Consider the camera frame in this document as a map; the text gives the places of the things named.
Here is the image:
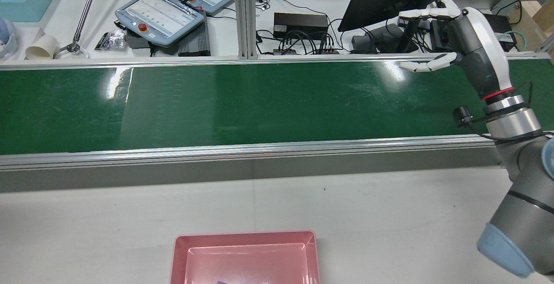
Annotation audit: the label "right robot hand white grey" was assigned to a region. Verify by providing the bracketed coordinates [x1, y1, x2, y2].
[398, 0, 515, 102]

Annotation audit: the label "black computer box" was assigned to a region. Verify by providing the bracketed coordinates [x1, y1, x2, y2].
[430, 13, 519, 54]

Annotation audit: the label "brown cardboard box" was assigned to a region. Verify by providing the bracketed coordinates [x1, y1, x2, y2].
[506, 0, 554, 52]

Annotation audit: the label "black rectangular box white label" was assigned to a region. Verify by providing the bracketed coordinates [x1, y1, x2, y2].
[274, 13, 329, 41]

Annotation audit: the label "black finned metal box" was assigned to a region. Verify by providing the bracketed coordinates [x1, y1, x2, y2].
[177, 11, 212, 57]

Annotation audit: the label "pink plastic box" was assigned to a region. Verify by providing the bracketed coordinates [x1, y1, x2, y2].
[170, 230, 321, 284]

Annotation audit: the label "grey metal box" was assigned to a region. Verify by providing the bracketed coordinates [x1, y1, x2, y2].
[126, 30, 152, 50]

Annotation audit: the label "white paper cup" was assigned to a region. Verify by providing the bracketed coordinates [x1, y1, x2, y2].
[25, 34, 59, 61]

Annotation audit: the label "black power adapter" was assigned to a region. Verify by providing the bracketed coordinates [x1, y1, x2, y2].
[351, 35, 378, 54]

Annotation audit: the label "black port hub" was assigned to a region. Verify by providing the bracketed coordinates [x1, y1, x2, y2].
[273, 48, 341, 55]

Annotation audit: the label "green conveyor belt aluminium rails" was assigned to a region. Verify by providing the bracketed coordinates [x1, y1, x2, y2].
[0, 54, 554, 191]

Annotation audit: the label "grey teach pendant large screen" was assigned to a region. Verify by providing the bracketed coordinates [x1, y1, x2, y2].
[115, 0, 205, 47]

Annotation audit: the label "clear plastic bag black parts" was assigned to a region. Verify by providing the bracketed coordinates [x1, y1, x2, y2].
[94, 29, 129, 52]

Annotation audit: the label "metal rod stand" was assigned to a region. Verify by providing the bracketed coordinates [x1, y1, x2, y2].
[58, 0, 103, 59]

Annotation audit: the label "white blue round device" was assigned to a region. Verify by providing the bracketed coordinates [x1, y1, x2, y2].
[0, 18, 19, 59]

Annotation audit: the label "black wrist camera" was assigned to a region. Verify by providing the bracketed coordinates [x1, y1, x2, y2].
[453, 106, 477, 128]

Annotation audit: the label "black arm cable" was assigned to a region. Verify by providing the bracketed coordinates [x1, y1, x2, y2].
[470, 81, 554, 142]

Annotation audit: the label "aluminium profile post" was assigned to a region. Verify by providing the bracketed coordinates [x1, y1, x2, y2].
[234, 0, 257, 60]

